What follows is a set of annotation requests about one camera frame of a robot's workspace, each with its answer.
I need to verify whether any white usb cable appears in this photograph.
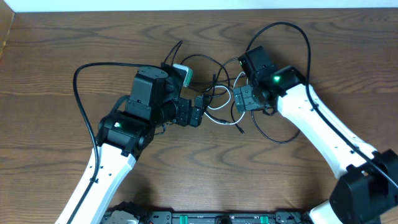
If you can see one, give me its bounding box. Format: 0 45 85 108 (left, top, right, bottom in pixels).
203 71 247 126

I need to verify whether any black usb cable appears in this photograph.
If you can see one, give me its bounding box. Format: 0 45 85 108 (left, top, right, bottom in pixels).
162 39 301 145

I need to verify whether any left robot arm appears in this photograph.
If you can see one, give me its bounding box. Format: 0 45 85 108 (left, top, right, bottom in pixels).
57 63 208 223

